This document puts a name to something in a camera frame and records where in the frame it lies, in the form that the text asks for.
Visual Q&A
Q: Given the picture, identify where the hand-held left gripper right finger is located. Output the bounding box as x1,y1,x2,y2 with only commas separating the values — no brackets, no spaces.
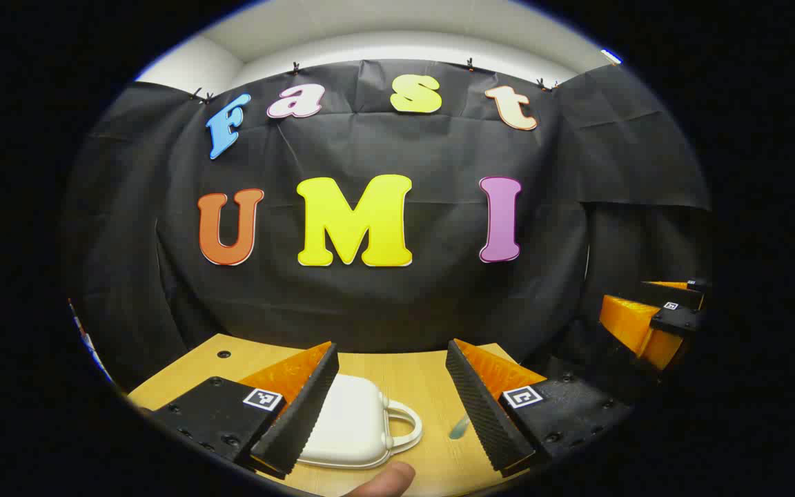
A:
445,338,634,478

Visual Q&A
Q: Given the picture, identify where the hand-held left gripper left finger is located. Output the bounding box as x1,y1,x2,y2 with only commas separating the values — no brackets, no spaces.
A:
151,342,340,480

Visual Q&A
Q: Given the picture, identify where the black backdrop cloth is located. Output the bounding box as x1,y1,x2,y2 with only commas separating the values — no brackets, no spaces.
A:
59,59,714,394

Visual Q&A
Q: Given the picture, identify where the red white striped object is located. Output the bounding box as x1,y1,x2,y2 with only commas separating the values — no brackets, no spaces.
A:
68,298,114,382

